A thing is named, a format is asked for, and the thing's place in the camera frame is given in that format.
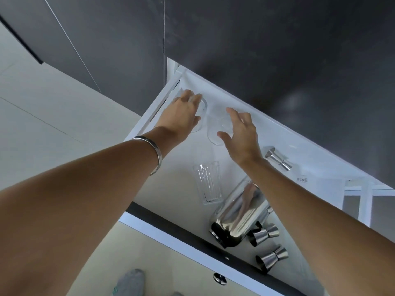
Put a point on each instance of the person's right hand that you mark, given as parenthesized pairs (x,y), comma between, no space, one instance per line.
(245,138)

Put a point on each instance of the person's left hand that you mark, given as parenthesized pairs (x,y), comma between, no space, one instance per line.
(177,115)

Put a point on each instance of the person's left thumb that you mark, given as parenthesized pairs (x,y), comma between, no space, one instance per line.
(197,121)

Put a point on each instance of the person's right thumb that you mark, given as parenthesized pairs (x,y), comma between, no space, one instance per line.
(225,138)

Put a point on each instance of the clear round glass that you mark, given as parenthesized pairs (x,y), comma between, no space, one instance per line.
(216,129)
(203,110)

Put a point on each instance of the person's left forearm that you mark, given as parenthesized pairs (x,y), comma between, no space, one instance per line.
(77,209)

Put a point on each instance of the person's right forearm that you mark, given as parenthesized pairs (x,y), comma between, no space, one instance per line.
(324,231)

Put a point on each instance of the ribbed clear tumbler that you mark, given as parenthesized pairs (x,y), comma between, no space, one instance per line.
(208,181)

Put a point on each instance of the slim silver jigger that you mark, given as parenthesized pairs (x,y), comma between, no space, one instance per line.
(277,158)

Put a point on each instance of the white drawer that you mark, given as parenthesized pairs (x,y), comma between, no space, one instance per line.
(179,181)

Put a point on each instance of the silver cocktail shaker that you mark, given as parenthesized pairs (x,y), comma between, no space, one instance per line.
(237,212)

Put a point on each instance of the small label sticker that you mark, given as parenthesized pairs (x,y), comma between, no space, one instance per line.
(302,179)

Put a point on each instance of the steel double jigger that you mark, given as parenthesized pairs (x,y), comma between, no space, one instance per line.
(271,257)
(265,234)

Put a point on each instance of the dark grey cabinet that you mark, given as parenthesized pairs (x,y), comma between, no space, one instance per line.
(92,33)

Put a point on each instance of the round chrome knob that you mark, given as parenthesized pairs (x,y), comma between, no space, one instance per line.
(219,278)

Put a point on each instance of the white drawer divider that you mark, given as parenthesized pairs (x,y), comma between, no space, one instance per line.
(367,194)

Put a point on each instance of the grey sock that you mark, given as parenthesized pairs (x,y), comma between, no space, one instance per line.
(129,283)

